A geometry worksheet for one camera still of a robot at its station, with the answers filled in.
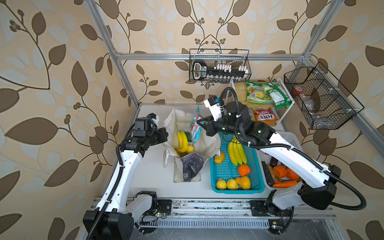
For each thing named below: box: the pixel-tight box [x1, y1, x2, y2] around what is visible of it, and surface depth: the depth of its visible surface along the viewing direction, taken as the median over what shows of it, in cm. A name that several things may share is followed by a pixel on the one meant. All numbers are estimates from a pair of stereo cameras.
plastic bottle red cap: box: [293, 86, 304, 95], surface depth 89 cm
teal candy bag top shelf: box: [189, 105, 203, 144], surface depth 64 cm
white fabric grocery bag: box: [162, 108, 221, 183], surface depth 82 cm
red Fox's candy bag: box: [254, 107, 279, 122], surface depth 92 cm
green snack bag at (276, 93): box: [264, 80, 293, 109], surface depth 75 cm
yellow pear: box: [235, 176, 251, 190], surface depth 79 cm
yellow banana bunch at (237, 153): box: [228, 135, 248, 166], surface depth 90 cm
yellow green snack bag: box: [246, 81, 275, 105], surface depth 78 cm
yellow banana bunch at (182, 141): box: [172, 131, 189, 153], surface depth 95 cm
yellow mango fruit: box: [214, 151, 225, 164], surface depth 88 cm
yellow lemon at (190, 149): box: [186, 145, 195, 154], surface depth 93 cm
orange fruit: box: [238, 164, 251, 177], surface depth 84 cm
